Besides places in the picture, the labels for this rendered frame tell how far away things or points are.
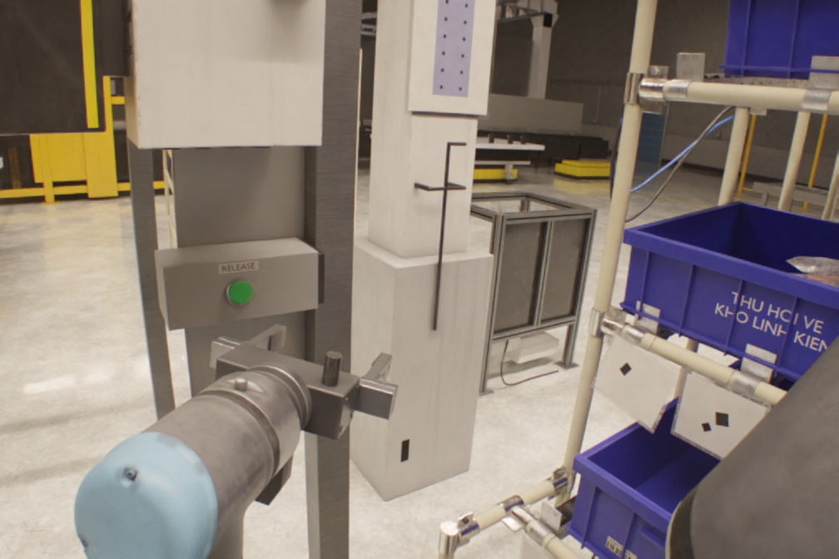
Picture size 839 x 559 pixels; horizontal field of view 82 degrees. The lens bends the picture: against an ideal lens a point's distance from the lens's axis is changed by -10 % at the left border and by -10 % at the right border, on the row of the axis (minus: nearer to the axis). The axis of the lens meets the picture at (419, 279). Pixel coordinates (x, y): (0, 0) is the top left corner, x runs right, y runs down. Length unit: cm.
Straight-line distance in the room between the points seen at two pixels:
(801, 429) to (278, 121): 51
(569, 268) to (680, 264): 206
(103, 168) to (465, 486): 670
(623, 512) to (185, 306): 67
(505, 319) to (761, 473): 252
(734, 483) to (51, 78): 56
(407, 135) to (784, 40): 112
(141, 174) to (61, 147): 674
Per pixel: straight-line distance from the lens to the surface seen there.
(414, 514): 204
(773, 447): 21
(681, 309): 90
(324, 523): 102
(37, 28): 57
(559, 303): 295
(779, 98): 80
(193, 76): 56
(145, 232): 124
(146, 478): 35
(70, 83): 56
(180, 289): 68
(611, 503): 88
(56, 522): 222
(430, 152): 170
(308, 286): 73
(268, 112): 58
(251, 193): 76
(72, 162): 796
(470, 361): 195
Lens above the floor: 138
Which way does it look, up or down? 18 degrees down
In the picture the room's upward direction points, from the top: 4 degrees clockwise
